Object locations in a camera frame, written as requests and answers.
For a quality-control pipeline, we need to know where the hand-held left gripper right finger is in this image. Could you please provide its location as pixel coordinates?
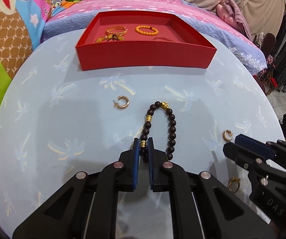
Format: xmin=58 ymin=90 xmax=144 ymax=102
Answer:
xmin=147 ymin=137 xmax=276 ymax=239

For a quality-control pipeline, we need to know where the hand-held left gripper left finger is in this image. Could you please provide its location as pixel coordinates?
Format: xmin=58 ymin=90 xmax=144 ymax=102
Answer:
xmin=12 ymin=138 xmax=140 ymax=239

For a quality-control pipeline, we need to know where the dark bead bracelet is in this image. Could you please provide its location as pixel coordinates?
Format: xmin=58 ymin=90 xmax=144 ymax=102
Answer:
xmin=139 ymin=101 xmax=177 ymax=164

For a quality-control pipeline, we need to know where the red cardboard box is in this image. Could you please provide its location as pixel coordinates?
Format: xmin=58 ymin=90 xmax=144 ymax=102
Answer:
xmin=75 ymin=11 xmax=218 ymax=71

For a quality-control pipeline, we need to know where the orange bead bracelet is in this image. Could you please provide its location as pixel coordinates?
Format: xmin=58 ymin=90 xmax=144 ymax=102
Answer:
xmin=135 ymin=25 xmax=159 ymax=36

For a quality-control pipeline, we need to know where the gold chain bracelet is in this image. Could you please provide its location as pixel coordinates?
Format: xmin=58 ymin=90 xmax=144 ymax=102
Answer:
xmin=105 ymin=25 xmax=129 ymax=37

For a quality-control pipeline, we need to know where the gold hoop earring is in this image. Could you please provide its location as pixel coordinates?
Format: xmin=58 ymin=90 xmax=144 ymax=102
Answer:
xmin=222 ymin=129 xmax=234 ymax=143
xmin=112 ymin=95 xmax=130 ymax=110

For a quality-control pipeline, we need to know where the dark wooden chair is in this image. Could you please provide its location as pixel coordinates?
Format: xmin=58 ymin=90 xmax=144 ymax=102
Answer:
xmin=257 ymin=33 xmax=277 ymax=58

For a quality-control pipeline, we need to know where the pink blue striped blanket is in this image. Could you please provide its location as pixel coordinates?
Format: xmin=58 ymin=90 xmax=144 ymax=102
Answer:
xmin=42 ymin=0 xmax=268 ymax=75

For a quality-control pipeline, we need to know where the purple cloth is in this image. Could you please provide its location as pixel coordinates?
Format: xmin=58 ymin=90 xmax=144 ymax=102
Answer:
xmin=215 ymin=0 xmax=253 ymax=41

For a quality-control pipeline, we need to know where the gold ring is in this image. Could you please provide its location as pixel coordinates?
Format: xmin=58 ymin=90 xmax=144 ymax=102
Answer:
xmin=227 ymin=177 xmax=241 ymax=193

